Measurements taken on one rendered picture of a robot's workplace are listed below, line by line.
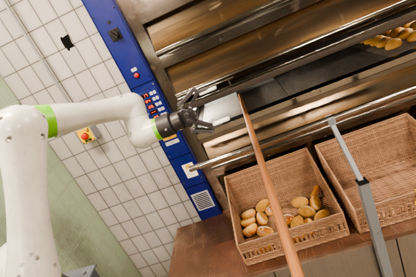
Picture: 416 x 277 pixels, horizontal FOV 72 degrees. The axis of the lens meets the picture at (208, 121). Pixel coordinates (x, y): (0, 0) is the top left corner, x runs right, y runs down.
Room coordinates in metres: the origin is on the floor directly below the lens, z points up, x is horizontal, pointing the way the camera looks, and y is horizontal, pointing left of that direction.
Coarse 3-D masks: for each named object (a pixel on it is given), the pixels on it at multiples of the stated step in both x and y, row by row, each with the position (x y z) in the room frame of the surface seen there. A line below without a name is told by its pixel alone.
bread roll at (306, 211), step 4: (300, 208) 1.29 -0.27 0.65; (304, 208) 1.28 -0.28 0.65; (308, 208) 1.26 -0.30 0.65; (312, 208) 1.26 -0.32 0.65; (300, 212) 1.28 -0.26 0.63; (304, 212) 1.27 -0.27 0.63; (308, 212) 1.25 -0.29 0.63; (312, 212) 1.24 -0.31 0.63; (304, 216) 1.26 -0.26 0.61; (308, 216) 1.25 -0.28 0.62; (312, 216) 1.24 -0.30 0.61
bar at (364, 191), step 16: (384, 96) 1.12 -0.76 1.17; (400, 96) 1.10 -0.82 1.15; (352, 112) 1.13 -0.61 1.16; (304, 128) 1.18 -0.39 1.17; (336, 128) 1.13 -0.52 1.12; (208, 160) 1.28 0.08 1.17; (352, 160) 1.02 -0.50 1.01; (368, 192) 0.93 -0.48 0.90; (368, 208) 0.93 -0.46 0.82; (368, 224) 0.96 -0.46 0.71; (384, 256) 0.93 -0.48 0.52; (384, 272) 0.93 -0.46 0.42
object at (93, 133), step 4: (84, 128) 1.69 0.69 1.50; (88, 128) 1.68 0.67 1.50; (92, 128) 1.71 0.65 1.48; (96, 128) 1.74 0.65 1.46; (76, 132) 1.70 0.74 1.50; (80, 132) 1.69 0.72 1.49; (84, 132) 1.69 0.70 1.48; (88, 132) 1.69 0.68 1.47; (92, 132) 1.69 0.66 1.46; (96, 132) 1.71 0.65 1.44; (80, 136) 1.70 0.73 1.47; (92, 136) 1.68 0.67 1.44; (96, 136) 1.69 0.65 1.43; (84, 140) 1.70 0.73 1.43; (88, 140) 1.69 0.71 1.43; (92, 140) 1.69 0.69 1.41; (84, 144) 1.70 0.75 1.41
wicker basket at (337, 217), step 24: (288, 168) 1.51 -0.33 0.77; (312, 168) 1.48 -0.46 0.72; (240, 192) 1.56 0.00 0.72; (264, 192) 1.52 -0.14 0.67; (288, 192) 1.48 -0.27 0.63; (240, 216) 1.49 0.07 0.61; (336, 216) 1.06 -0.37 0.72; (240, 240) 1.24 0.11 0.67; (264, 240) 1.12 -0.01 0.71; (312, 240) 1.09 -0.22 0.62
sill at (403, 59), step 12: (384, 60) 1.47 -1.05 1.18; (396, 60) 1.43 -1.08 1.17; (408, 60) 1.42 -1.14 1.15; (360, 72) 1.46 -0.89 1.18; (372, 72) 1.45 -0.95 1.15; (324, 84) 1.52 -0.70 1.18; (336, 84) 1.49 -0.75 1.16; (288, 96) 1.58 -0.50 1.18; (300, 96) 1.53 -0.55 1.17; (312, 96) 1.52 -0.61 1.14; (264, 108) 1.57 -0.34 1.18; (276, 108) 1.56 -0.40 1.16; (240, 120) 1.60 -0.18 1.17; (216, 132) 1.63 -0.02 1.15
